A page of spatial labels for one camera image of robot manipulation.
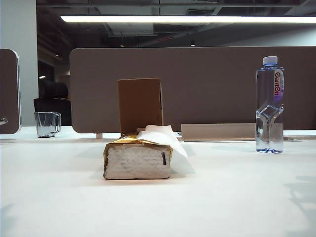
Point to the clear Ganten water bottle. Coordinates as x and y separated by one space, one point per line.
269 123

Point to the white tissue sheet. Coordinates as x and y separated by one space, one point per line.
160 134

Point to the brown cardboard box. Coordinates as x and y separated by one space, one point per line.
139 103

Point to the gold wrapped tissue pack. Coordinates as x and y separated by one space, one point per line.
135 163

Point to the wide brown desk partition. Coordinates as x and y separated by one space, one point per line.
209 86

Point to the long ceiling light strip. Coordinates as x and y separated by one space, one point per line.
187 19

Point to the black office chair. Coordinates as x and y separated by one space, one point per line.
53 98

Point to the clear glass mug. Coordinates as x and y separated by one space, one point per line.
45 124

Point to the narrow brown desk partition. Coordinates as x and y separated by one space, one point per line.
8 93

